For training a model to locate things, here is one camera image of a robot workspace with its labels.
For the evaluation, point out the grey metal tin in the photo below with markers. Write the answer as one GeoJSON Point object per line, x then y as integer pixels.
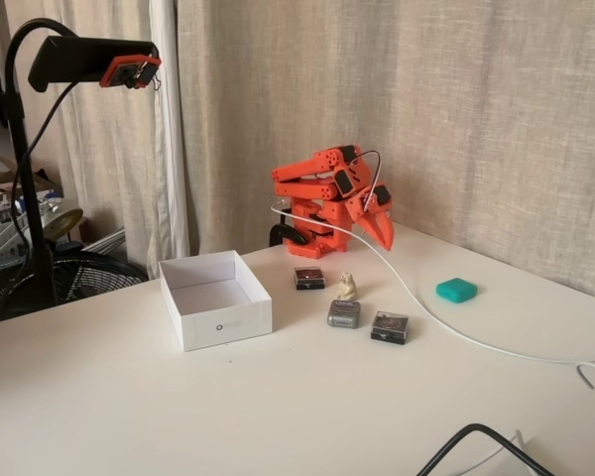
{"type": "Point", "coordinates": [344, 315]}

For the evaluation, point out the beige curtain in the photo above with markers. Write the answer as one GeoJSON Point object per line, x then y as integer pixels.
{"type": "Point", "coordinates": [426, 99]}

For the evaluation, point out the black floor fan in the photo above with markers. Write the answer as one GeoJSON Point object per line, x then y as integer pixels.
{"type": "Point", "coordinates": [94, 277]}

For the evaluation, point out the black case with red disc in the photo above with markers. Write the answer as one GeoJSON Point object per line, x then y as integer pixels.
{"type": "Point", "coordinates": [309, 278]}

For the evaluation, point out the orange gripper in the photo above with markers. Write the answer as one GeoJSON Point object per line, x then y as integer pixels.
{"type": "Point", "coordinates": [368, 208]}

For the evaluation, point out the white metal rods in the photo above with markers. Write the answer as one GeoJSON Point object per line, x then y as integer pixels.
{"type": "Point", "coordinates": [106, 240]}

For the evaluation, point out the black table clamp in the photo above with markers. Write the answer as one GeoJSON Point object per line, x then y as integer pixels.
{"type": "Point", "coordinates": [282, 232]}

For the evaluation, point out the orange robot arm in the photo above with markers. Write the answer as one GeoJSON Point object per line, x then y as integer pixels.
{"type": "Point", "coordinates": [302, 173]}

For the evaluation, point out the black gooseneck camera stand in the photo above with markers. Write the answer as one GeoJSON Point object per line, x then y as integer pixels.
{"type": "Point", "coordinates": [35, 238]}

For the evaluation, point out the black case with brown disc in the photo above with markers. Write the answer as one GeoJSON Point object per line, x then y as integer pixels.
{"type": "Point", "coordinates": [390, 328]}

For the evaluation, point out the silver lamp head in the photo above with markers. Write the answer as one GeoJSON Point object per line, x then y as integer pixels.
{"type": "Point", "coordinates": [62, 218]}

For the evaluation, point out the pale cream curtain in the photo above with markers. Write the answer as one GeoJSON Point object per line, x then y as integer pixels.
{"type": "Point", "coordinates": [119, 149]}

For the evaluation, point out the white cardboard bin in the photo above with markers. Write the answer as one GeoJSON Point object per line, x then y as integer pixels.
{"type": "Point", "coordinates": [228, 327]}

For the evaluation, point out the orange mounted camera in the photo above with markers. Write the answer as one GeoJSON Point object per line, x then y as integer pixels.
{"type": "Point", "coordinates": [129, 73]}

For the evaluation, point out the green rounded cube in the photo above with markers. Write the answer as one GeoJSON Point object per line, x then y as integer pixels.
{"type": "Point", "coordinates": [456, 290]}

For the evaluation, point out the cream animal figurine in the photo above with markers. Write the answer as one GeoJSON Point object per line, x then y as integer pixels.
{"type": "Point", "coordinates": [347, 287]}

